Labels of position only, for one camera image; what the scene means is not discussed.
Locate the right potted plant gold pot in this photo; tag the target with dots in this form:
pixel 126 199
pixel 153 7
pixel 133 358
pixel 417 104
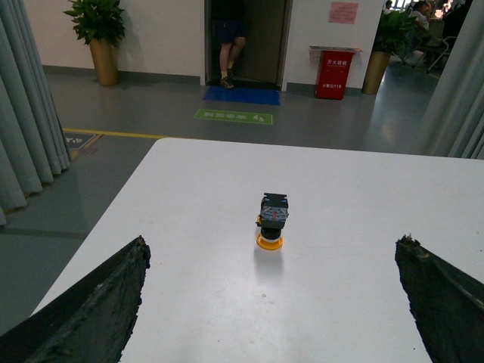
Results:
pixel 390 38

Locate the seated person in background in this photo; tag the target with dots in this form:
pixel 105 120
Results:
pixel 420 13

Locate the blue floor mat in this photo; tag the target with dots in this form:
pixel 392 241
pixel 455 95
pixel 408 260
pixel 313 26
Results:
pixel 243 95

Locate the grey curtain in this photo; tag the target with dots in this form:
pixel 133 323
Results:
pixel 452 125
pixel 33 147

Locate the dark floor sign sticker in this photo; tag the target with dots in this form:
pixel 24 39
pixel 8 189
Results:
pixel 76 141

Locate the pink wall notice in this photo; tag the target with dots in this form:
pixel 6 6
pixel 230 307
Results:
pixel 343 12

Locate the green floor sign sticker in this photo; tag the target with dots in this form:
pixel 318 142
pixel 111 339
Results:
pixel 234 116

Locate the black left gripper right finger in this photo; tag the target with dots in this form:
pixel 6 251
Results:
pixel 445 302

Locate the yellow push button switch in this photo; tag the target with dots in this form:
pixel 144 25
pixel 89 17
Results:
pixel 271 220

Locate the right grey curtain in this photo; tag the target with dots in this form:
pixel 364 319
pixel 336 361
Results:
pixel 452 125

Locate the left potted plant gold pot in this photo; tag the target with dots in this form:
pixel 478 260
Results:
pixel 100 25

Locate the potted plant gold pot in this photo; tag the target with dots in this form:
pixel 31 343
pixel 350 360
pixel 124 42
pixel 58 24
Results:
pixel 390 38
pixel 100 25

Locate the grey door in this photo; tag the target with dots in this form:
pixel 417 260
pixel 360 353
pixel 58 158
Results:
pixel 260 59

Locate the red fire extinguisher box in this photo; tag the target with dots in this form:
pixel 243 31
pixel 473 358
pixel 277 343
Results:
pixel 333 71

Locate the left grey curtain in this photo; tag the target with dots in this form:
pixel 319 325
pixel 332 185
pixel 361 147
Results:
pixel 33 147

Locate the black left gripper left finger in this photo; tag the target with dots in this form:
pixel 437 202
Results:
pixel 92 321

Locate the person in dark shorts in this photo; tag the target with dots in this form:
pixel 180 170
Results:
pixel 228 20

